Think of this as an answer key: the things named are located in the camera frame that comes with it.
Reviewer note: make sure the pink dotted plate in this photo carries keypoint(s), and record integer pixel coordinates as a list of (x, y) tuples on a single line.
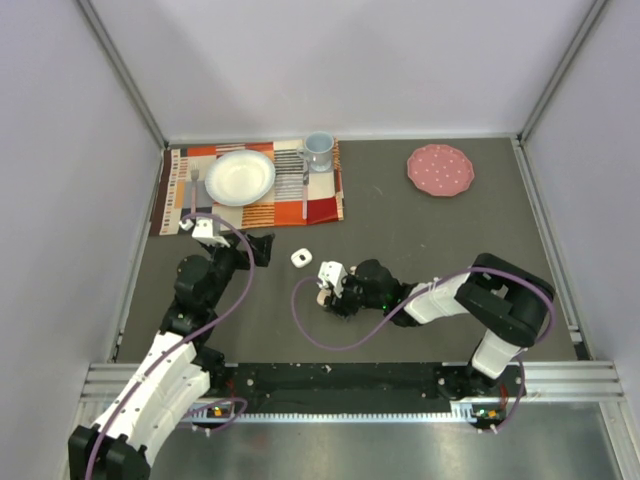
[(440, 170)]

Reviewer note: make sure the pink handled knife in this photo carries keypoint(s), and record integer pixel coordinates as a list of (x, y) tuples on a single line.
[(305, 180)]

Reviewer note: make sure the light blue mug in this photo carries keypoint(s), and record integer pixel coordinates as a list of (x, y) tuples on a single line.
[(317, 151)]

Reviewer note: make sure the grey cable duct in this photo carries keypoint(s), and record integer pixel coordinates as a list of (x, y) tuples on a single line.
[(330, 414)]

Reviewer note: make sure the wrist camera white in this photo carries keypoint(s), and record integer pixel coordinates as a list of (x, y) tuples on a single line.
[(205, 231), (330, 277)]

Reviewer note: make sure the patterned orange placemat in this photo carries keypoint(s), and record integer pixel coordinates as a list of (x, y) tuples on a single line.
[(299, 196)]

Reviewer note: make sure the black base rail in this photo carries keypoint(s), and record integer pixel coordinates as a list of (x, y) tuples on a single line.
[(343, 388)]

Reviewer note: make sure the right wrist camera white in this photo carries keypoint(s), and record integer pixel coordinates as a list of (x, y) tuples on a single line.
[(330, 277)]

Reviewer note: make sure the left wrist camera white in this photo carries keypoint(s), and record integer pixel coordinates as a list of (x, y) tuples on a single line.
[(205, 231)]

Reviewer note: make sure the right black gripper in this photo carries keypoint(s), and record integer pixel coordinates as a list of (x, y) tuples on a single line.
[(341, 306)]

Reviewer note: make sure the white earbud case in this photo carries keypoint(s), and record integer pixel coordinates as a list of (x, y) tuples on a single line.
[(301, 258)]

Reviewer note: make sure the pink handled fork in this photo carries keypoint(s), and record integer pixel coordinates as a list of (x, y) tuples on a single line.
[(194, 173)]

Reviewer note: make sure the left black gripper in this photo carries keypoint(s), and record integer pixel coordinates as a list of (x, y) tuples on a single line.
[(261, 248)]

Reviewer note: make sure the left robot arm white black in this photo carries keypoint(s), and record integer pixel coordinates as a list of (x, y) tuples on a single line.
[(179, 368)]

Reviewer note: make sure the white bowl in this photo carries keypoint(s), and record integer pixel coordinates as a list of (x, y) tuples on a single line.
[(240, 178)]

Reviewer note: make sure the beige earbud case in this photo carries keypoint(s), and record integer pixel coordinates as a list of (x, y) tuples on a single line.
[(322, 296)]

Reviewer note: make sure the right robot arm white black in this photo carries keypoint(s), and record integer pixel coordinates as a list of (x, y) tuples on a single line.
[(511, 303)]

